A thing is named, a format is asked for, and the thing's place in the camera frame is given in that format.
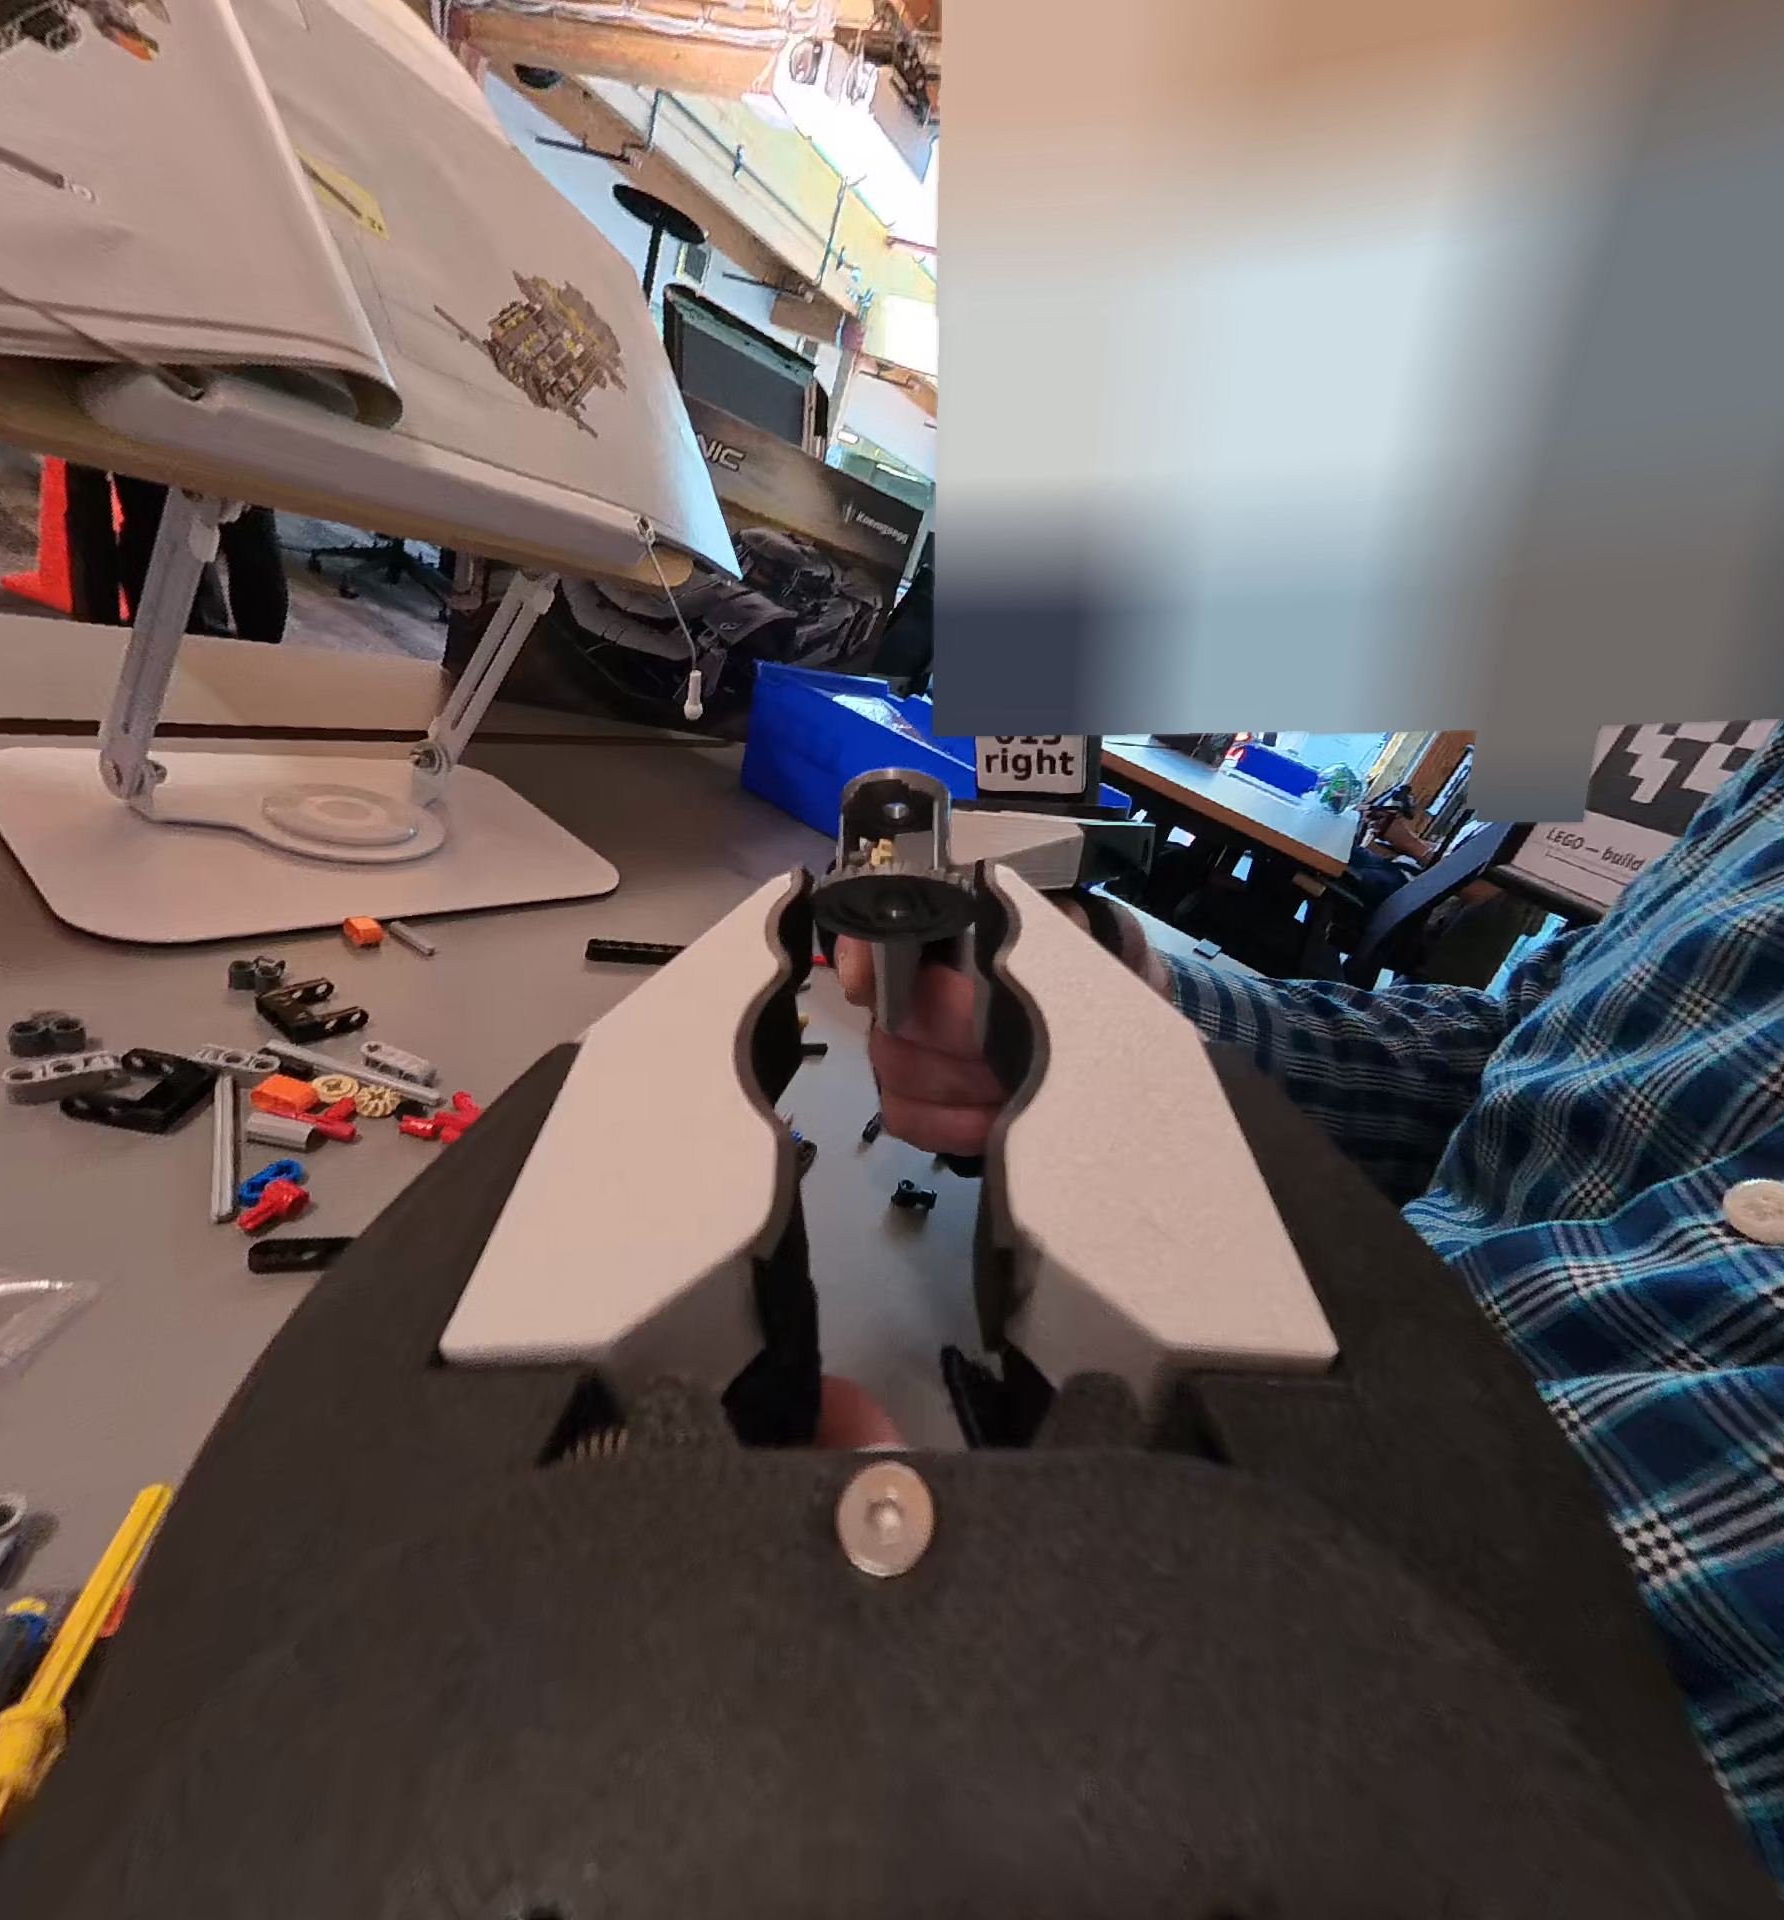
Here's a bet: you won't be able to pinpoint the lego instruction booklet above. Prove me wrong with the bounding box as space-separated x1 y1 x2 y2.
0 0 743 580

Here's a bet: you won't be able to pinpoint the person's right forearm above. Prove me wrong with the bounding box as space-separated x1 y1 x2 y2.
1150 937 1553 1209

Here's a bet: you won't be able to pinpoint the person's right hand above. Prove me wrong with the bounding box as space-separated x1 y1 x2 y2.
837 889 1181 1159

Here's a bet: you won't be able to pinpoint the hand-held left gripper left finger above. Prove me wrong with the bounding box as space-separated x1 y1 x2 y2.
440 867 827 1447

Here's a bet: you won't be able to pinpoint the yellow and blue lego parts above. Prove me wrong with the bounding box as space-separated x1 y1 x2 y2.
0 1483 176 1915

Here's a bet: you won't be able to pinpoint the white page holder cord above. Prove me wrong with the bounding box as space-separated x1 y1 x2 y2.
633 514 721 732

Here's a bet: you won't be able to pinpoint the white book stand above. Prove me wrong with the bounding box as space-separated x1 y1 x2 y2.
0 361 626 951

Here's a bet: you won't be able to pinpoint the person's torso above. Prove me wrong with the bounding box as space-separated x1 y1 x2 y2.
1410 719 1784 1920

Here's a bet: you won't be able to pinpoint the background desk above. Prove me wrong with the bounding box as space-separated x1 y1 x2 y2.
1102 737 1480 903

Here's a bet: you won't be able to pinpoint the black office chair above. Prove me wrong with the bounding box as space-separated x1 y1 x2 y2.
1348 817 1542 986
305 516 450 604

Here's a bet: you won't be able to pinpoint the black lego fork piece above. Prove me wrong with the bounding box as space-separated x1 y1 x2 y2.
256 974 372 1047

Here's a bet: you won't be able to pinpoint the black lego frame piece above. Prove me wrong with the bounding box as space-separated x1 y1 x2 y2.
57 1044 219 1138

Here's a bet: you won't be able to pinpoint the black round side table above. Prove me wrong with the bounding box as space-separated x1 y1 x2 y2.
610 182 709 308

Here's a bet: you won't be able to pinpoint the dark grey lego differential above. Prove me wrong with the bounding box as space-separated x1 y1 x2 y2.
809 769 985 951

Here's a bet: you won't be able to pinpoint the white desk sign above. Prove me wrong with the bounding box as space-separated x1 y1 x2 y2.
1522 719 1784 922

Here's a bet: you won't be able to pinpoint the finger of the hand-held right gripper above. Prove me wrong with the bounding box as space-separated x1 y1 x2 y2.
956 808 1089 890

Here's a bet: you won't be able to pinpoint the light grey three-hole lego beam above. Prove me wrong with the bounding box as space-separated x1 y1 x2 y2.
0 1051 128 1109

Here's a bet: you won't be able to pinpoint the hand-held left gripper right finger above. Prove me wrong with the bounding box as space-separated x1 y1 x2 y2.
969 864 1344 1447

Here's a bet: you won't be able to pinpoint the clear plastic bag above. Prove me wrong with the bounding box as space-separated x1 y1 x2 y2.
0 1243 102 1407

